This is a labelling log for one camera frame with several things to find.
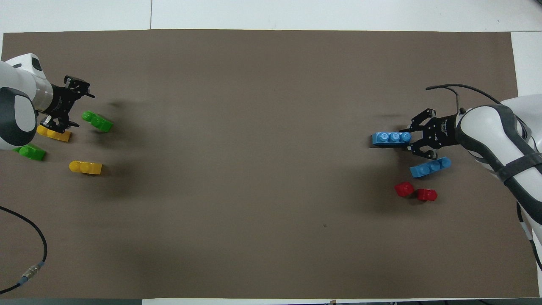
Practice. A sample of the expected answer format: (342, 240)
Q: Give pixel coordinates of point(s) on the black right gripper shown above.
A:
(440, 132)

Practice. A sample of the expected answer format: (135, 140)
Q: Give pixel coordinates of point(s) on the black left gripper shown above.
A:
(59, 103)

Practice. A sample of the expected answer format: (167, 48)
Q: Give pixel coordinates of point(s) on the blue three-stud brick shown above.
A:
(430, 167)
(391, 139)

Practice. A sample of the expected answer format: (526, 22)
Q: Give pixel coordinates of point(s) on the green two-stud brick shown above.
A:
(30, 152)
(98, 121)

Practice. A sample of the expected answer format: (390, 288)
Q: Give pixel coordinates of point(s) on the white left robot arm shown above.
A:
(17, 110)

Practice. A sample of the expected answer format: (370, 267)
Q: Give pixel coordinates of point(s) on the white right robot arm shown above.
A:
(499, 140)

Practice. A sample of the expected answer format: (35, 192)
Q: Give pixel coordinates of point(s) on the yellow two-stud brick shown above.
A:
(86, 167)
(55, 134)

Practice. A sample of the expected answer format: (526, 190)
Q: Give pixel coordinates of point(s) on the red one-stud brick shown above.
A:
(404, 189)
(427, 195)

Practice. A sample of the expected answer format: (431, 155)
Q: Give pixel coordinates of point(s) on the brown table mat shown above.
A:
(254, 169)

